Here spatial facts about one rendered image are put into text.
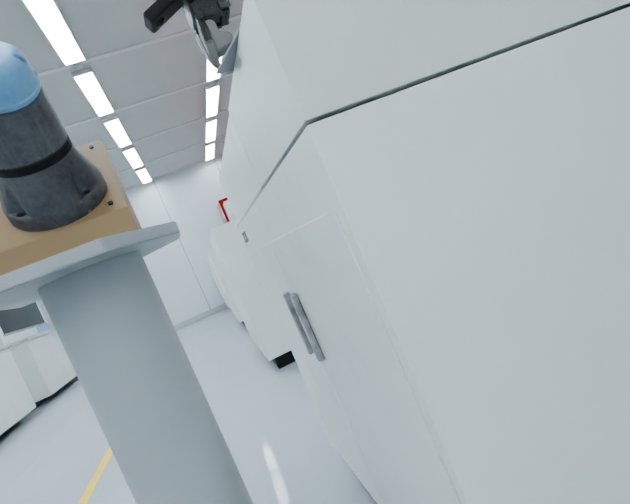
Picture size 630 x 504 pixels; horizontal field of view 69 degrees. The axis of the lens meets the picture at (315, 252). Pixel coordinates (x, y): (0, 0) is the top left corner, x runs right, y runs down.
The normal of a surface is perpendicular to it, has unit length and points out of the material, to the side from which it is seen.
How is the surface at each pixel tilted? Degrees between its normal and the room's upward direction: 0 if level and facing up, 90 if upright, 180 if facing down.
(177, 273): 90
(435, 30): 90
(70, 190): 112
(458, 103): 90
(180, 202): 90
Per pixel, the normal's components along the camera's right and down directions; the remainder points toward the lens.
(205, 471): 0.64, -0.24
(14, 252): 0.27, -0.07
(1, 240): -0.09, -0.71
